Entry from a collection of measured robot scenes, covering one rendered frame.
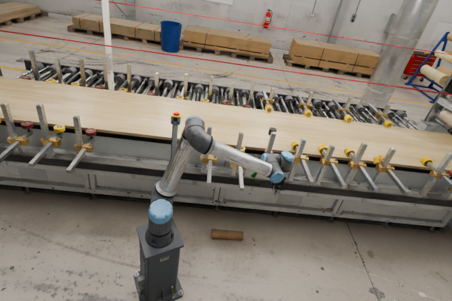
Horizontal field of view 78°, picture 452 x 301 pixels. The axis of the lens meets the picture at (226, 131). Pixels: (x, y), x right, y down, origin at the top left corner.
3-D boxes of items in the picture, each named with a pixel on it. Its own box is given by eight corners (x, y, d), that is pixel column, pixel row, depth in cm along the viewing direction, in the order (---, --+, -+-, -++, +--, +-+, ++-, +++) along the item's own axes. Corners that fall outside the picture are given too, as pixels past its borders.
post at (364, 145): (346, 189, 245) (368, 144, 221) (342, 188, 245) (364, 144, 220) (344, 186, 248) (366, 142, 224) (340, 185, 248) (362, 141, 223)
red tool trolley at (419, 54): (424, 82, 853) (438, 56, 811) (402, 79, 842) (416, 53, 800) (413, 76, 893) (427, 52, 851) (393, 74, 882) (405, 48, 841)
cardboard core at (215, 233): (243, 236, 260) (212, 234, 257) (242, 242, 264) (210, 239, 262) (243, 230, 267) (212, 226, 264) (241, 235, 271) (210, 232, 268)
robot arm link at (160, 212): (146, 236, 175) (146, 217, 166) (149, 214, 189) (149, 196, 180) (171, 235, 178) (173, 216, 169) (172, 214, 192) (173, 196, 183)
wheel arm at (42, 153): (33, 168, 195) (32, 163, 192) (28, 167, 194) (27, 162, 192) (64, 135, 232) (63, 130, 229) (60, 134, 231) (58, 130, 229)
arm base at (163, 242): (177, 242, 185) (178, 232, 180) (149, 252, 176) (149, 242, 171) (169, 221, 199) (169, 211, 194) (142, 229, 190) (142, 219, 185)
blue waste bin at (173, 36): (179, 54, 729) (180, 26, 691) (157, 51, 726) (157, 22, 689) (183, 49, 779) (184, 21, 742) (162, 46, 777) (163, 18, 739)
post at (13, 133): (20, 157, 224) (5, 104, 199) (16, 156, 224) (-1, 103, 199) (23, 154, 227) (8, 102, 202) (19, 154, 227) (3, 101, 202)
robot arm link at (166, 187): (146, 211, 187) (186, 122, 154) (148, 193, 202) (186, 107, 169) (168, 216, 192) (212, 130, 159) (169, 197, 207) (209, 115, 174)
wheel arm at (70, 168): (71, 174, 198) (70, 170, 196) (66, 174, 198) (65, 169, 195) (95, 141, 235) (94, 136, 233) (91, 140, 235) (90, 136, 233)
